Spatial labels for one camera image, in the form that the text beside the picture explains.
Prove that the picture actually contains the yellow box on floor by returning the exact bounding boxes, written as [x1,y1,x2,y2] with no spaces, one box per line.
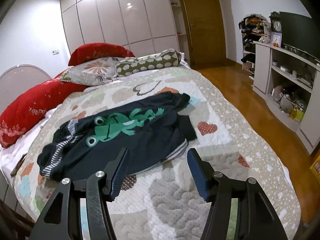
[310,155,320,183]

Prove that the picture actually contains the white bed headboard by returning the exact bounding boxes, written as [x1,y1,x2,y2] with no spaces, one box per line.
[0,64,52,113]

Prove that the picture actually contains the floral grey pillow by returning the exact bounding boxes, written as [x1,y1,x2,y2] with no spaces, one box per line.
[60,57,123,86]

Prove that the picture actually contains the heart pattern quilt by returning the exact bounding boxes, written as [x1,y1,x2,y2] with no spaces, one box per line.
[12,67,301,239]

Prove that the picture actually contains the dark phone on bed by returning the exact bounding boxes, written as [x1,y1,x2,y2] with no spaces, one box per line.
[10,153,27,177]

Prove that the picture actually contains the olive dotted bolster pillow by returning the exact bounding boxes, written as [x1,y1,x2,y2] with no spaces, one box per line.
[116,49,182,77]

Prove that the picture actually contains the red pillow near headboard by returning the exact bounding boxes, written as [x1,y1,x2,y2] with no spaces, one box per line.
[1,77,87,148]

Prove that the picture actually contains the white tv cabinet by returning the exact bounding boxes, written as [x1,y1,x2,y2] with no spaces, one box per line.
[253,42,319,153]

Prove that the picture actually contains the dark mantel clock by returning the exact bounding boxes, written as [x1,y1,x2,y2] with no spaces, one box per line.
[269,11,282,33]

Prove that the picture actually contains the red pillow at back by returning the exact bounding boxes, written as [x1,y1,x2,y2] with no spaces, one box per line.
[68,43,135,66]

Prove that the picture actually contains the black television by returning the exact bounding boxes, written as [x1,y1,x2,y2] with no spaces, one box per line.
[280,11,319,59]

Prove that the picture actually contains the cluttered shoe rack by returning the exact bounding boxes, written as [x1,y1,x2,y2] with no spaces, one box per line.
[238,14,271,80]

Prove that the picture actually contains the dark frog print pants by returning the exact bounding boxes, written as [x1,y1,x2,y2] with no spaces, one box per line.
[37,92,197,181]

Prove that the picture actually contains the yellow container on shelf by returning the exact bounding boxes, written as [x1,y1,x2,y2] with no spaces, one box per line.
[289,105,304,122]

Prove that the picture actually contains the white wardrobe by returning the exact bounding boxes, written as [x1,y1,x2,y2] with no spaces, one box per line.
[60,0,179,57]

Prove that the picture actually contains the wooden door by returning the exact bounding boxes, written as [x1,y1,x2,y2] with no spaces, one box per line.
[179,0,226,65]

